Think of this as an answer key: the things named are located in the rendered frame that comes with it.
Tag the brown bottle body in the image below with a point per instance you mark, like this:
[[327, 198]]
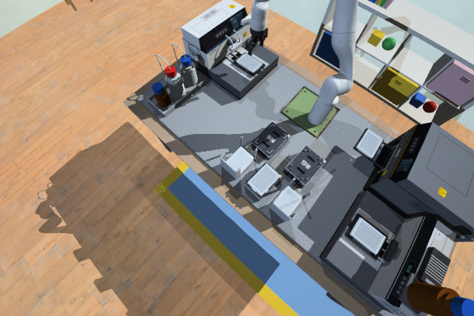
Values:
[[427, 297]]

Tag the brown glass bottle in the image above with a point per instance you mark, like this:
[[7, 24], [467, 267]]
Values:
[[164, 101]]

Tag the red bottle cap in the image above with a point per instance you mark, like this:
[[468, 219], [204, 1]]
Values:
[[171, 72]]

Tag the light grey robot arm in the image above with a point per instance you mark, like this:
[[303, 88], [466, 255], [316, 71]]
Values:
[[343, 40]]

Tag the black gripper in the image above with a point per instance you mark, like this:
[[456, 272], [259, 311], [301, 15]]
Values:
[[255, 40]]

